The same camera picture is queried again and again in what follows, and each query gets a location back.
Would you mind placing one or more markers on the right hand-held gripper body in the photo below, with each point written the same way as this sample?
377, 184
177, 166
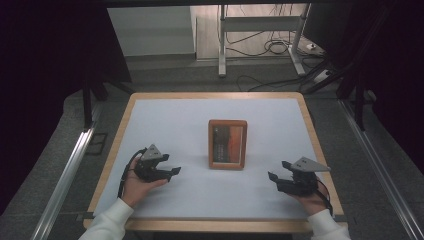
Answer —
301, 185

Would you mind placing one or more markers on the white power strip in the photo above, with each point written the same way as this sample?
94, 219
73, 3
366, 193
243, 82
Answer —
322, 76

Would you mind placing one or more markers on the white table mat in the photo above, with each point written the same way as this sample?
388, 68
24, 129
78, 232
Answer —
186, 133

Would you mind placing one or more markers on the small white plug adapter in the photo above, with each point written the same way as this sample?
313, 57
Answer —
311, 46

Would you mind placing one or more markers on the aluminium floor rail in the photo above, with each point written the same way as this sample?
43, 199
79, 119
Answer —
66, 180
383, 173

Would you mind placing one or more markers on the black metal stand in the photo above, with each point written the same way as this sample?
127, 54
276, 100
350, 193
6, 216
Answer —
359, 110
87, 106

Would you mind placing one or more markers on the white desk frame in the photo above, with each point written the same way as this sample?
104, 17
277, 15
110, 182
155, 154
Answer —
260, 24

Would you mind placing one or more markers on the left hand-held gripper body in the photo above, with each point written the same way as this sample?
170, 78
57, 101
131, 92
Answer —
146, 170

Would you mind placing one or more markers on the dark curtain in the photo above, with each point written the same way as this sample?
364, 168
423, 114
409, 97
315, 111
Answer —
396, 73
43, 83

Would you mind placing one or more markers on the person's left hand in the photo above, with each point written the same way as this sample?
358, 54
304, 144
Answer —
135, 190

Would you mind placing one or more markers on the person's right hand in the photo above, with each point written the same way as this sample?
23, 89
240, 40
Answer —
315, 203

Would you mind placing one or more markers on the wooden picture frame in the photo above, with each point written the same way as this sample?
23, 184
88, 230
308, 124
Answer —
228, 145

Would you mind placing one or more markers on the dark floor grate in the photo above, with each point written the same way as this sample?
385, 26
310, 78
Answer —
96, 144

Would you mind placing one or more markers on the white cabinet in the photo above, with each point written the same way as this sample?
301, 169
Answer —
151, 31

